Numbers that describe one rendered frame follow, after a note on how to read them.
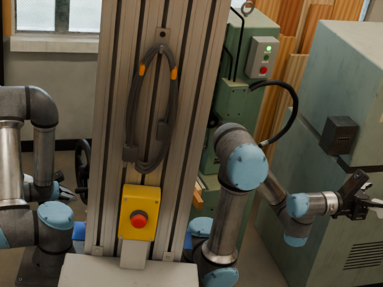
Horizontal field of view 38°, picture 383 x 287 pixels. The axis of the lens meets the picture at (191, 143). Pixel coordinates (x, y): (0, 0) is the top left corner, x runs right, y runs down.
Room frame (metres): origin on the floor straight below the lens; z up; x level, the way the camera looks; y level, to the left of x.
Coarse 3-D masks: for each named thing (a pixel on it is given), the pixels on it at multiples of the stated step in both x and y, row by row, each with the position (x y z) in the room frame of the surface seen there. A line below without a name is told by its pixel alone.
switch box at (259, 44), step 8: (256, 40) 2.09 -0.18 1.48; (264, 40) 2.10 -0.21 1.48; (272, 40) 2.12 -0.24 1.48; (256, 48) 2.08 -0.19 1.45; (264, 48) 2.09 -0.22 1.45; (272, 48) 2.11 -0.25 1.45; (248, 56) 2.12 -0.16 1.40; (256, 56) 2.08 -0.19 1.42; (272, 56) 2.11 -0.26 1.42; (248, 64) 2.11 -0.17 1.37; (256, 64) 2.08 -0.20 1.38; (264, 64) 2.10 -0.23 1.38; (272, 64) 2.12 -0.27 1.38; (248, 72) 2.09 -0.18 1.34; (256, 72) 2.08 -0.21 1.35
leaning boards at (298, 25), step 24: (264, 0) 3.58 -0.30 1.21; (288, 0) 3.69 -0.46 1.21; (312, 0) 3.73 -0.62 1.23; (336, 0) 3.79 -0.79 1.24; (360, 0) 3.87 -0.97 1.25; (288, 24) 3.70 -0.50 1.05; (312, 24) 3.66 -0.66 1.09; (288, 48) 3.55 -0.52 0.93; (288, 72) 3.48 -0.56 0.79; (264, 96) 3.47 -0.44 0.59; (288, 96) 3.49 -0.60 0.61; (264, 120) 3.51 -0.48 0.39
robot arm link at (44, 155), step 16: (32, 96) 1.61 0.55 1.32; (48, 96) 1.65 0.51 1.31; (32, 112) 1.59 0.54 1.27; (48, 112) 1.62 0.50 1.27; (48, 128) 1.62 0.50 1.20; (48, 144) 1.63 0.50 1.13; (48, 160) 1.63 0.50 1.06; (48, 176) 1.64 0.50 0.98; (32, 192) 1.62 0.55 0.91; (48, 192) 1.64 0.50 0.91
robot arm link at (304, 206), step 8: (312, 192) 1.45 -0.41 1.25; (320, 192) 1.46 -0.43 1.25; (288, 200) 1.42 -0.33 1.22; (296, 200) 1.40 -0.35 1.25; (304, 200) 1.40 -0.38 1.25; (312, 200) 1.41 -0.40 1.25; (320, 200) 1.42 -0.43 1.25; (288, 208) 1.41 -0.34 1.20; (296, 208) 1.38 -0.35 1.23; (304, 208) 1.39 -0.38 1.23; (312, 208) 1.40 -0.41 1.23; (320, 208) 1.41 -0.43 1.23; (296, 216) 1.38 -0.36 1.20; (304, 216) 1.39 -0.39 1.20; (312, 216) 1.40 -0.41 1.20
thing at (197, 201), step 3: (195, 192) 1.76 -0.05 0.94; (195, 195) 1.74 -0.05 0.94; (198, 195) 1.75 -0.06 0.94; (195, 198) 1.73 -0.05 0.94; (198, 198) 1.73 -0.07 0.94; (192, 201) 1.75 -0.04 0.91; (195, 201) 1.72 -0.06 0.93; (198, 201) 1.71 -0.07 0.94; (201, 201) 1.71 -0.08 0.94; (195, 204) 1.72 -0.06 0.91; (198, 204) 1.70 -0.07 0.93; (201, 204) 1.71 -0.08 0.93; (195, 207) 1.71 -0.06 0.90; (198, 207) 1.70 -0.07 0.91; (201, 207) 1.71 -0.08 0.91
